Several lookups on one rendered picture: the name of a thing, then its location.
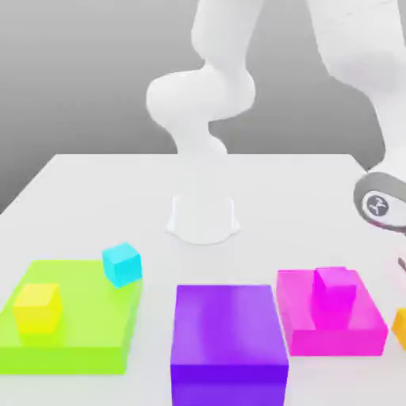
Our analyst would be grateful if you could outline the small cyan cube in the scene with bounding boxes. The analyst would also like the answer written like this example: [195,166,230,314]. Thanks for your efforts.
[101,242,144,289]

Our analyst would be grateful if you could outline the small magenta cube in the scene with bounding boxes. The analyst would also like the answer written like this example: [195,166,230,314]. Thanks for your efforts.
[312,266,358,331]

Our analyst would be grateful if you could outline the small yellow cube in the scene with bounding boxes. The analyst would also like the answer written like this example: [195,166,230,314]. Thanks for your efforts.
[12,282,63,335]

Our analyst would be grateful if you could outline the small orange cube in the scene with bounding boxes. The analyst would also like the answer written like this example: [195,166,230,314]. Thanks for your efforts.
[391,307,406,350]

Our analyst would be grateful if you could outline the large purple box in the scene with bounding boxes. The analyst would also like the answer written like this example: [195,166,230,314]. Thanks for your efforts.
[170,284,290,406]

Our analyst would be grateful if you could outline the large magenta box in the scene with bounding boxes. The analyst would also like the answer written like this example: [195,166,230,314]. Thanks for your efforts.
[274,268,389,357]

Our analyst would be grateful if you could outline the large lime green box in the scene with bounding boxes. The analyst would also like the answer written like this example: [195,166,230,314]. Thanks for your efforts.
[0,259,144,376]

